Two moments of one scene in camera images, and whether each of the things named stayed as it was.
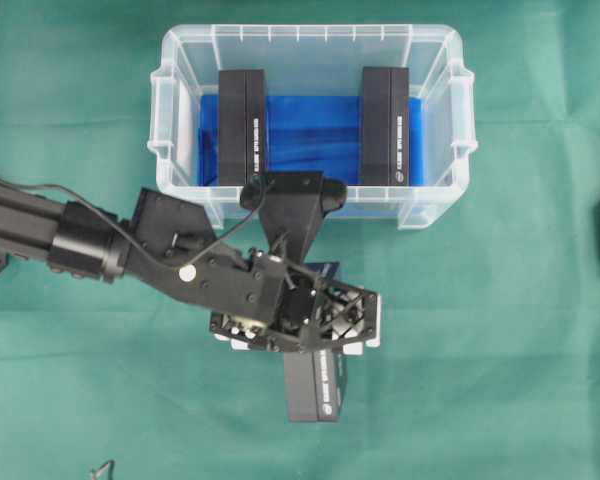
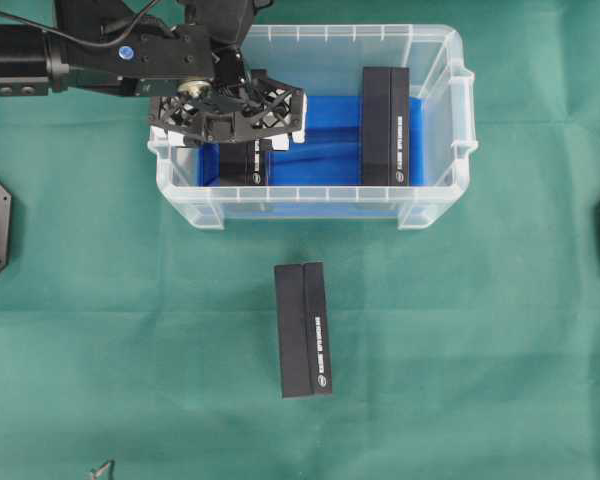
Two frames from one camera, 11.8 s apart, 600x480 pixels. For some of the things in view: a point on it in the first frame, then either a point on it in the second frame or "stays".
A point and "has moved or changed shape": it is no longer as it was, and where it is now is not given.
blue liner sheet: x=313 y=134 stays
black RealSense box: x=314 y=385 has moved or changed shape
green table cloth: x=499 y=354 stays
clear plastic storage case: x=386 y=109 stays
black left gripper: x=262 y=302 to x=201 y=93
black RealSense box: x=386 y=131 stays
